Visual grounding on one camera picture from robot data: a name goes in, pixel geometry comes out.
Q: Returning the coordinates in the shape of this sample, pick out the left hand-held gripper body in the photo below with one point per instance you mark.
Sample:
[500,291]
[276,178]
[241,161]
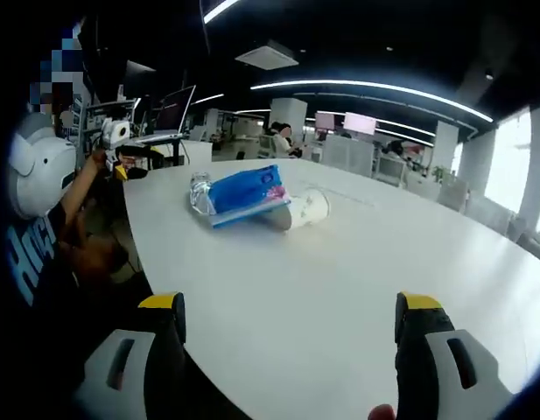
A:
[117,131]

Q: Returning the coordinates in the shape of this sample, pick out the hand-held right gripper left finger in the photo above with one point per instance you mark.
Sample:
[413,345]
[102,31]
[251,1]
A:
[121,372]

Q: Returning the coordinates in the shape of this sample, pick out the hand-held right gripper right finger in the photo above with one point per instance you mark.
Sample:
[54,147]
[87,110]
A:
[444,367]

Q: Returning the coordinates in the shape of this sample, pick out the clear water bottle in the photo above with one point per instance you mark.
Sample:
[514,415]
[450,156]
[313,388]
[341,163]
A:
[199,192]

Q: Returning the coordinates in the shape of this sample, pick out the blue wet wipes pack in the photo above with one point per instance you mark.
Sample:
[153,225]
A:
[243,192]

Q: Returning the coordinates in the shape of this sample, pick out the white paper cup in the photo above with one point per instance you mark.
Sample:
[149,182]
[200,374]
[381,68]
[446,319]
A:
[311,205]

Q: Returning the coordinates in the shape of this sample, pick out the person's right hand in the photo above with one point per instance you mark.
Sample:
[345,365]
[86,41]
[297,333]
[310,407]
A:
[382,412]

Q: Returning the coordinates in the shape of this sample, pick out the white standing desk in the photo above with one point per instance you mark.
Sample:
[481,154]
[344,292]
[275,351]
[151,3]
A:
[164,144]

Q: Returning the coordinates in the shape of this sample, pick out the open laptop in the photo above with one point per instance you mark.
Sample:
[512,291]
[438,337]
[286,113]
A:
[173,114]

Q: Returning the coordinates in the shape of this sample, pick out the black monitor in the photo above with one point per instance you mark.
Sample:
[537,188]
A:
[140,81]

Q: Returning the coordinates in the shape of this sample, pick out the white worn chest device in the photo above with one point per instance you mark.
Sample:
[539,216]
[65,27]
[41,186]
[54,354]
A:
[37,175]

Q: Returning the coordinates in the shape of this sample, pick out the straight ceiling light strip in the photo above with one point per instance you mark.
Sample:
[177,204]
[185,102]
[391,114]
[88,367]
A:
[219,11]

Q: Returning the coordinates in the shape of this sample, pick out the ceiling air vent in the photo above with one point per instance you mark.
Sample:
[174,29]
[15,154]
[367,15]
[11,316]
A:
[267,54]

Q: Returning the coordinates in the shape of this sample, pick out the white table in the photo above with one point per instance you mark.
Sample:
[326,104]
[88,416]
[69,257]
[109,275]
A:
[296,284]

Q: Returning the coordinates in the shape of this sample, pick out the green potted plant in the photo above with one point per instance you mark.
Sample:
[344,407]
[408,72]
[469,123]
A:
[442,174]

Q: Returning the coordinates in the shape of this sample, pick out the large window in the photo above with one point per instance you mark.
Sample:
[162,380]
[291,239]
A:
[514,166]

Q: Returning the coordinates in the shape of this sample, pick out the long curved ceiling light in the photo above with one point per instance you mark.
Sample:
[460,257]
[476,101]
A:
[374,87]

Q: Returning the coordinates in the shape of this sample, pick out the small pink wall screen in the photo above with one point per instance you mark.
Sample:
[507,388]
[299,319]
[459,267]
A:
[325,120]

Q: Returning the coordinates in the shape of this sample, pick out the large pink wall screen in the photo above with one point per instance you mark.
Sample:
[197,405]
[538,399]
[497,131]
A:
[360,122]

